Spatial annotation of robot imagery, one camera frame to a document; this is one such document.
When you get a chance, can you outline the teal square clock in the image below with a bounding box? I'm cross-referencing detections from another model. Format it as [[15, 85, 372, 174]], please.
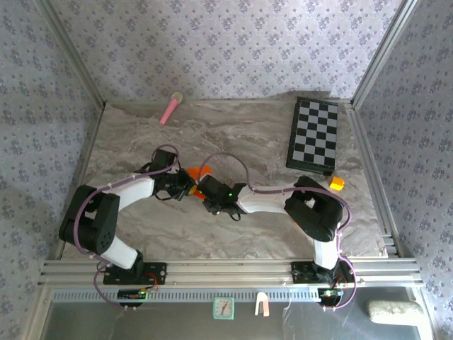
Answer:
[[212, 296, 235, 322]]

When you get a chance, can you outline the pink toy microphone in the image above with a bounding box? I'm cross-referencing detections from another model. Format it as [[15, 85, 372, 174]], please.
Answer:
[[159, 91, 184, 126]]

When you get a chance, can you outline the white plastic hook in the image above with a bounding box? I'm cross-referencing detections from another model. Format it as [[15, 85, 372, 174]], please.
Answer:
[[253, 292, 270, 317]]

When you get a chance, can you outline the black and grey chessboard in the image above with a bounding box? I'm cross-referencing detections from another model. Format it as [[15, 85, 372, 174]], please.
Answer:
[[285, 96, 340, 175]]

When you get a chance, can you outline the grey metal shelf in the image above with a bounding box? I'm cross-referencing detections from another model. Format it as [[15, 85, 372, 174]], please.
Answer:
[[28, 286, 435, 340]]

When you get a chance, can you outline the grey speckled stone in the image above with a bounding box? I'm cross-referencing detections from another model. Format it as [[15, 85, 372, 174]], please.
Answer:
[[366, 300, 425, 324]]

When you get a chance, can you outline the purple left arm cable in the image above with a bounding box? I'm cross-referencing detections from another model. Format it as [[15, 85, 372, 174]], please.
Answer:
[[75, 144, 180, 311]]

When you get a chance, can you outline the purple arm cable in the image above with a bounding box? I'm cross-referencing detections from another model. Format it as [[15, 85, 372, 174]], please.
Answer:
[[197, 152, 356, 312], [75, 144, 180, 311]]

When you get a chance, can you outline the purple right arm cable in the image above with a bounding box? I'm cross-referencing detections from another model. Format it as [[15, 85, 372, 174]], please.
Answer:
[[197, 152, 356, 312]]

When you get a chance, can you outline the aluminium mounting rail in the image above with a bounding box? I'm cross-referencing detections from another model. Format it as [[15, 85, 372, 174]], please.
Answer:
[[38, 258, 424, 287]]

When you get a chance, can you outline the aluminium side rail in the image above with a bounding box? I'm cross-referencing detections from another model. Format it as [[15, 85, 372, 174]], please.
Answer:
[[52, 102, 107, 261], [345, 101, 404, 259]]

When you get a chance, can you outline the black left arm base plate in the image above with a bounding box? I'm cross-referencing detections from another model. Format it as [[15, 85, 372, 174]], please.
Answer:
[[102, 261, 168, 286]]

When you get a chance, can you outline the grey slotted cable duct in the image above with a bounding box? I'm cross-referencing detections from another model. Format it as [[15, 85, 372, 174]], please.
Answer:
[[51, 287, 321, 302]]

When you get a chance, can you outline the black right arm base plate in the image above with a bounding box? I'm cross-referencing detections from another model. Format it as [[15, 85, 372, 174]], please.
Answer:
[[289, 261, 356, 284]]

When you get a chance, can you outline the aluminium frame post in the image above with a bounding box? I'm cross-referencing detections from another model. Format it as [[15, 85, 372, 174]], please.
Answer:
[[350, 0, 420, 110], [35, 0, 107, 109]]

